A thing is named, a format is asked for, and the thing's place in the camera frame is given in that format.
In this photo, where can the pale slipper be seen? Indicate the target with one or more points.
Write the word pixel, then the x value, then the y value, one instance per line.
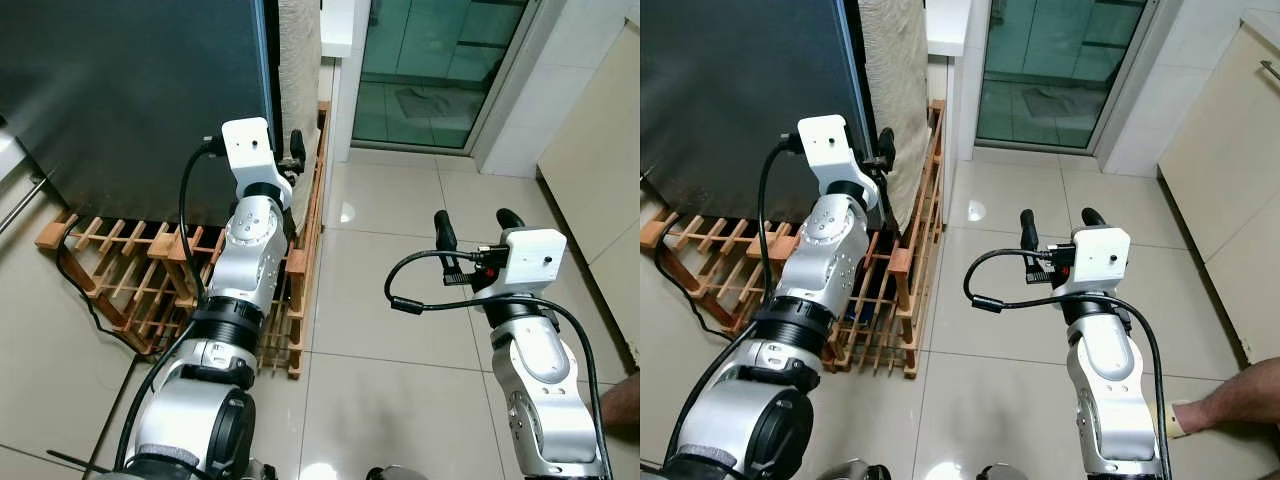
pixel 1177 420

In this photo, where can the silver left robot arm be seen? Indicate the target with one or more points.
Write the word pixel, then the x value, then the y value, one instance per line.
pixel 830 250
pixel 245 250

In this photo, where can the beige cabinet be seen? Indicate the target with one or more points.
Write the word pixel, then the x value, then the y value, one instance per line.
pixel 1225 180
pixel 595 170

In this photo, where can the beige hanging cloth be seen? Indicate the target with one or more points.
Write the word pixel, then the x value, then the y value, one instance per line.
pixel 298 70
pixel 895 70

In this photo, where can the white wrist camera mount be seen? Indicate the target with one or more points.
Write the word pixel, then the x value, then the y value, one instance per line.
pixel 1100 255
pixel 825 145
pixel 530 258
pixel 248 145

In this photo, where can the narrow white counter cabinet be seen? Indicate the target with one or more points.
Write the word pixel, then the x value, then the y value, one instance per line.
pixel 337 25
pixel 948 25

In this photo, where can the green tinted glass door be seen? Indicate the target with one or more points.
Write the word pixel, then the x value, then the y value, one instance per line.
pixel 1060 70
pixel 430 70

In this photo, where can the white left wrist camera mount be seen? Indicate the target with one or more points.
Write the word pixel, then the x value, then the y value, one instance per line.
pixel 248 145
pixel 825 145

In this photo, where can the dark grey fridge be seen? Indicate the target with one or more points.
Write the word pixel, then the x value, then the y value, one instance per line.
pixel 740 90
pixel 130 100

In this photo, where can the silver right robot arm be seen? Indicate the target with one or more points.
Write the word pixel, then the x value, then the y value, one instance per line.
pixel 545 380
pixel 1110 380

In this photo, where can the person's bare leg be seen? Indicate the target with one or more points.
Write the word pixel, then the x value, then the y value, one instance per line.
pixel 625 405
pixel 1235 395

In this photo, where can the white kitchen counter with cabinets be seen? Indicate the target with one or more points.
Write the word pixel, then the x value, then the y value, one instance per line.
pixel 6 150

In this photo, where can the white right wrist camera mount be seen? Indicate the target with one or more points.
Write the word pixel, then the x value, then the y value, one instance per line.
pixel 530 258
pixel 1100 255

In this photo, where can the wooden slatted rack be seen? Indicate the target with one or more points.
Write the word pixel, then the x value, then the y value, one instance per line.
pixel 130 270
pixel 905 300

